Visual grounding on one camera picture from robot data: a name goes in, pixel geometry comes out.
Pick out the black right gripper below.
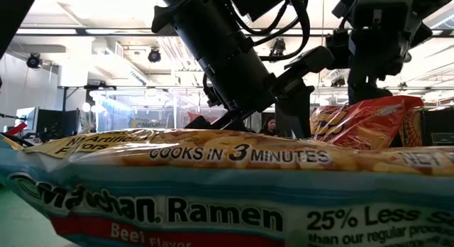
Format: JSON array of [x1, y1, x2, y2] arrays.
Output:
[[326, 23, 433, 105]]

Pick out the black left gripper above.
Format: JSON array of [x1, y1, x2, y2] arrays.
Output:
[[184, 37, 335, 138]]

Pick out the red ramen noodle pack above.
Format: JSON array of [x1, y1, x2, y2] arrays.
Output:
[[187, 111, 221, 124], [310, 94, 425, 151]]

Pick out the blue-edged ramen noodle pack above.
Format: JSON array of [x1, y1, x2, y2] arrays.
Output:
[[0, 128, 454, 247], [129, 118, 168, 130]]

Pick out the person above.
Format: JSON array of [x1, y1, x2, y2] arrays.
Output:
[[258, 115, 284, 138]]

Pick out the black monitor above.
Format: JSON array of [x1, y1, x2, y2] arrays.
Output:
[[421, 108, 454, 147], [37, 108, 81, 140]]

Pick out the white lit monitor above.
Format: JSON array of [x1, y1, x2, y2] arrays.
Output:
[[14, 106, 39, 133]]

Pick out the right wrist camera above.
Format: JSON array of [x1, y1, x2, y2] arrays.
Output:
[[353, 0, 415, 30]]

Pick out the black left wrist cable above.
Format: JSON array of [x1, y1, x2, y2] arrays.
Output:
[[230, 0, 311, 62]]

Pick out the white ceiling air duct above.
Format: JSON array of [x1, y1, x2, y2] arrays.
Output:
[[56, 37, 150, 87]]

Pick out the red handle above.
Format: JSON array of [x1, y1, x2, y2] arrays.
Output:
[[5, 121, 26, 136]]

